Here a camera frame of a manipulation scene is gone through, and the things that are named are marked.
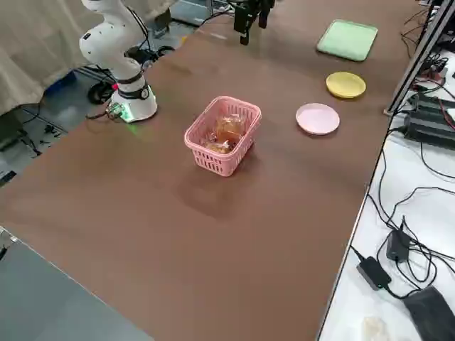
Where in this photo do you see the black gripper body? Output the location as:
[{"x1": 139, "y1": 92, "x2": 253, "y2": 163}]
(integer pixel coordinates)
[{"x1": 232, "y1": 0, "x2": 274, "y2": 9}]

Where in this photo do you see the green plastic tray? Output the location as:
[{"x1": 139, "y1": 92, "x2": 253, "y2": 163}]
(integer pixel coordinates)
[{"x1": 316, "y1": 18, "x2": 379, "y2": 63}]

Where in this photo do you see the clear-wrapped bread pack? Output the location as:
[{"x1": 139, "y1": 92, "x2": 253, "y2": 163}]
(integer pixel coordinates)
[
  {"x1": 215, "y1": 114, "x2": 247, "y2": 139},
  {"x1": 209, "y1": 130, "x2": 242, "y2": 144},
  {"x1": 200, "y1": 140, "x2": 234, "y2": 154}
]

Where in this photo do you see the small pink slotted basket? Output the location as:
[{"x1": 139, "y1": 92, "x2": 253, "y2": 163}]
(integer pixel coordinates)
[{"x1": 183, "y1": 95, "x2": 263, "y2": 178}]

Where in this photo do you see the yellow plate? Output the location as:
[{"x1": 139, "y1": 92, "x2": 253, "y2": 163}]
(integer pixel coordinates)
[{"x1": 325, "y1": 71, "x2": 367, "y2": 99}]

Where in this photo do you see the white plate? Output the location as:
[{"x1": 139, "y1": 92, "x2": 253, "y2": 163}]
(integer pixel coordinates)
[{"x1": 295, "y1": 102, "x2": 341, "y2": 136}]

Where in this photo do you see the black caster wheel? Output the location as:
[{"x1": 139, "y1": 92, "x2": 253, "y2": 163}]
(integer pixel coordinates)
[{"x1": 87, "y1": 82, "x2": 114, "y2": 106}]

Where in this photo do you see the black finned power supply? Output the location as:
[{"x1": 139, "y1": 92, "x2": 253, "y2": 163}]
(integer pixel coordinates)
[
  {"x1": 402, "y1": 115, "x2": 455, "y2": 144},
  {"x1": 407, "y1": 92, "x2": 455, "y2": 118}
]

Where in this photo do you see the blue crate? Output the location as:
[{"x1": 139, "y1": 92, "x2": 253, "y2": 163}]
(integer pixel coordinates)
[{"x1": 42, "y1": 67, "x2": 93, "y2": 97}]

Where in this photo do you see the beige curtain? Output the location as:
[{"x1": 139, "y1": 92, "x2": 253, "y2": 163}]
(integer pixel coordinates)
[{"x1": 0, "y1": 0, "x2": 171, "y2": 117}]

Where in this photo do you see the black power adapter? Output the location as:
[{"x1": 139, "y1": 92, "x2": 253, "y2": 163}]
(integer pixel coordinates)
[
  {"x1": 386, "y1": 229, "x2": 412, "y2": 263},
  {"x1": 356, "y1": 256, "x2": 392, "y2": 291}
]

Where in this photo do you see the grey table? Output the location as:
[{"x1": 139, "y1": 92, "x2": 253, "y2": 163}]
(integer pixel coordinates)
[{"x1": 0, "y1": 227, "x2": 156, "y2": 341}]

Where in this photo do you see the black pouch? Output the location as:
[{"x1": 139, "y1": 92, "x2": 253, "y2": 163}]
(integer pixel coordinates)
[{"x1": 401, "y1": 286, "x2": 455, "y2": 341}]

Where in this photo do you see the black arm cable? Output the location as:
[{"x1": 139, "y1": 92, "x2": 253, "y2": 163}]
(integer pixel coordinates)
[{"x1": 124, "y1": 5, "x2": 177, "y2": 72}]

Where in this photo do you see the aluminium post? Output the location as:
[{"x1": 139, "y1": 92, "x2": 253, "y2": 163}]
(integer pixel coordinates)
[{"x1": 382, "y1": 0, "x2": 455, "y2": 115}]

